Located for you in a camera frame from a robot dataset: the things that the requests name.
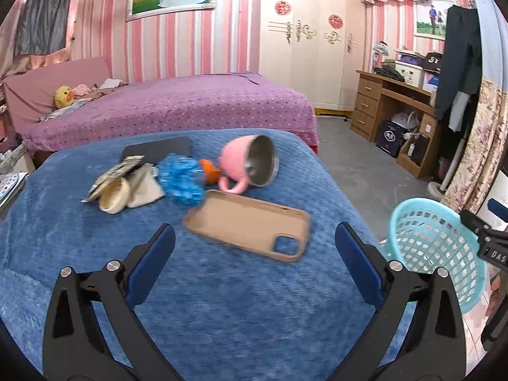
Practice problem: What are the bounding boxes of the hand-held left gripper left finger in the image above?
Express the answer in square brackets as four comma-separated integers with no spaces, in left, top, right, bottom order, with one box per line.
[42,222,187,381]

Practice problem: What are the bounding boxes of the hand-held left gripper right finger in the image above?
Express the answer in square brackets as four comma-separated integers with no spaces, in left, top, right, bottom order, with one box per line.
[335,222,467,381]

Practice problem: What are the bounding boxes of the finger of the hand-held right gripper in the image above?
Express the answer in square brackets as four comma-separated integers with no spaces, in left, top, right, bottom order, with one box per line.
[487,197,508,219]
[460,210,508,243]

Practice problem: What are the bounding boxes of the teal plastic basket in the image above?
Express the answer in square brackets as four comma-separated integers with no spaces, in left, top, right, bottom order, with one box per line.
[383,197,488,313]

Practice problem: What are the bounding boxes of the white sock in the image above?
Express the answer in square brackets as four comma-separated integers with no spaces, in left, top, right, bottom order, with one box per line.
[127,164,166,209]

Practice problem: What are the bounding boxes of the cream tape roll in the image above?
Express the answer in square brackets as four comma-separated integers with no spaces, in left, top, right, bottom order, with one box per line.
[98,177,131,215]

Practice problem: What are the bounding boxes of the blue plastic mesh ball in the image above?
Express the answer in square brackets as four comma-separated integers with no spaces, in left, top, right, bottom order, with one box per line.
[159,153,205,207]

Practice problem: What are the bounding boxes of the silver foil wrapper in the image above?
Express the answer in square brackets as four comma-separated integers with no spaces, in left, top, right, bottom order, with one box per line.
[80,156,145,203]

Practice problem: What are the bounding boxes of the orange peel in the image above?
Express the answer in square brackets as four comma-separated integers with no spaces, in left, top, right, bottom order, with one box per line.
[198,159,222,185]

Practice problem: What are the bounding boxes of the person's right hand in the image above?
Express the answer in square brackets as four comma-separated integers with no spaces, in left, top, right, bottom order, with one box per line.
[487,278,503,315]

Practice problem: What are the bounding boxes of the white standing fan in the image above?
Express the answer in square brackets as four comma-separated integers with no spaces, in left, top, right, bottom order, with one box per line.
[428,127,471,201]

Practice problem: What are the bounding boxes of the brown open box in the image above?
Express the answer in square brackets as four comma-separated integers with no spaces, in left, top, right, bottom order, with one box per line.
[397,133,433,179]

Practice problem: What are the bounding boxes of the tan phone case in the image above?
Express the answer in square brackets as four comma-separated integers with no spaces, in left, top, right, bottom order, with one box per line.
[183,189,311,263]

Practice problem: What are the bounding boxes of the light grey garment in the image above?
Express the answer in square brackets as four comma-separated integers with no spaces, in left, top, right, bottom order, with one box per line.
[448,91,471,131]

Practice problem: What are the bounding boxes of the black smartphone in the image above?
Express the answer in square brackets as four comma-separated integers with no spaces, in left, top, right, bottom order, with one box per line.
[121,137,193,163]

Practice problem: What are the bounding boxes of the dark gift bag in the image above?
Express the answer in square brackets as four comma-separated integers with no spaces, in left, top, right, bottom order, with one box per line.
[375,120,405,155]

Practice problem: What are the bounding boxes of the white round appliance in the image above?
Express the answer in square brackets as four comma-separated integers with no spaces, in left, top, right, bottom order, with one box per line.
[391,111,421,133]

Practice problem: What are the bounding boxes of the pink metal mug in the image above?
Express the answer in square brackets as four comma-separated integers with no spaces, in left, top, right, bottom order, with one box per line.
[218,135,279,195]

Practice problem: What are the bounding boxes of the dark hanging coat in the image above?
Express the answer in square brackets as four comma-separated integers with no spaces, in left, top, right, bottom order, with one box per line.
[434,5,483,122]

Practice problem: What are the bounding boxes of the white storage box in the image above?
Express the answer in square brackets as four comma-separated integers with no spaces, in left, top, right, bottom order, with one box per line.
[399,63,427,88]

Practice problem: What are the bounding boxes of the wooden desk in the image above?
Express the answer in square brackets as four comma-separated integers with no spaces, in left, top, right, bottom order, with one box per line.
[350,69,447,179]

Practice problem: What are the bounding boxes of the black printed bag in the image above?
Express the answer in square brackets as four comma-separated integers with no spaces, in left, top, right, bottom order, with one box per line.
[423,51,443,74]

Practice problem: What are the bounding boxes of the polka dot cloth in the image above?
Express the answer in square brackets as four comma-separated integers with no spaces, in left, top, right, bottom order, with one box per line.
[0,171,29,211]

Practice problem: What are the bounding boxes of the bed with purple bedspread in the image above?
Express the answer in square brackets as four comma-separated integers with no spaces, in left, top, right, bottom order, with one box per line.
[22,72,320,155]

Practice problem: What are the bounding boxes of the dark green clothes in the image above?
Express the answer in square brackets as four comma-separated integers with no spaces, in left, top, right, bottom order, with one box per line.
[373,63,405,80]

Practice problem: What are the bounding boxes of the yellow duck plush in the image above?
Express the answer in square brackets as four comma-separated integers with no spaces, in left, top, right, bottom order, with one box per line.
[53,85,76,110]

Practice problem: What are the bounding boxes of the desk lamp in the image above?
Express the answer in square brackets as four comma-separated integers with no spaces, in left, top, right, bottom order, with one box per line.
[372,41,391,74]

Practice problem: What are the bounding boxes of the white wardrobe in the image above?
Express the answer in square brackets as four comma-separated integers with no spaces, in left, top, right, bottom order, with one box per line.
[260,0,366,114]

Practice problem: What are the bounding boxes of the framed couple photo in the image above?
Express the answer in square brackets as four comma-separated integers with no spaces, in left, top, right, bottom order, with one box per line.
[413,0,457,40]

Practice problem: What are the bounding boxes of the pink covered headboard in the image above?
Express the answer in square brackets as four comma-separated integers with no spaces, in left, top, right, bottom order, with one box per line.
[2,56,114,136]

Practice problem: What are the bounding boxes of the pink window curtain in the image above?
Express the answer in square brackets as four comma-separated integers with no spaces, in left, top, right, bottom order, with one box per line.
[0,0,86,84]

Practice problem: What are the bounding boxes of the grey hanging cloth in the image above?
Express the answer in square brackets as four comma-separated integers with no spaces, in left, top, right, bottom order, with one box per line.
[14,0,78,56]

